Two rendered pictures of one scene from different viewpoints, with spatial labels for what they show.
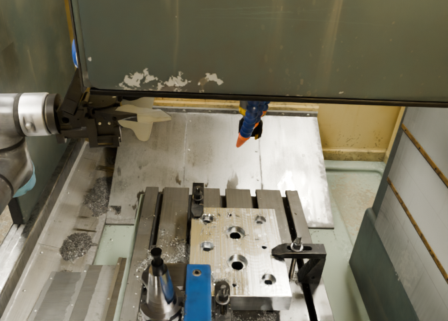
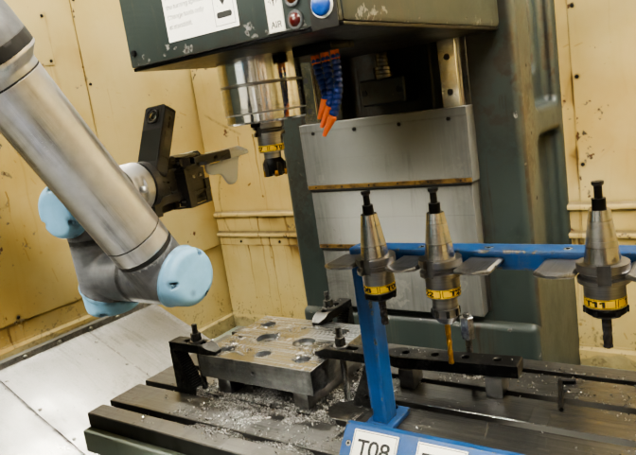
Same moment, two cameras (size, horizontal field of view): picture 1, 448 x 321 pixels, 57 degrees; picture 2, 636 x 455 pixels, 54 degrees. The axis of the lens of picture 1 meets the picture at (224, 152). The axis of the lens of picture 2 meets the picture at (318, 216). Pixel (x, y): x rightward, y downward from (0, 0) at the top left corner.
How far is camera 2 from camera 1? 0.92 m
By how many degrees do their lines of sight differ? 52
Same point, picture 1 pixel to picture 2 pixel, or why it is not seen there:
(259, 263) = (319, 333)
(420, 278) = (411, 282)
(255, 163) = (138, 375)
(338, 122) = not seen: hidden behind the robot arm
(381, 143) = (224, 306)
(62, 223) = not seen: outside the picture
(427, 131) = (340, 169)
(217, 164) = (96, 401)
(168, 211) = (154, 403)
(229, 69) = (388, 3)
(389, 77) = (429, 8)
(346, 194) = not seen: hidden behind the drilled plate
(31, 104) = (133, 168)
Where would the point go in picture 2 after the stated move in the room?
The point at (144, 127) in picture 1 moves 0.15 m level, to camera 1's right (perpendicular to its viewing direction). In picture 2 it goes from (233, 166) to (291, 152)
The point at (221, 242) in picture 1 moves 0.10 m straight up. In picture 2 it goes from (270, 345) to (262, 300)
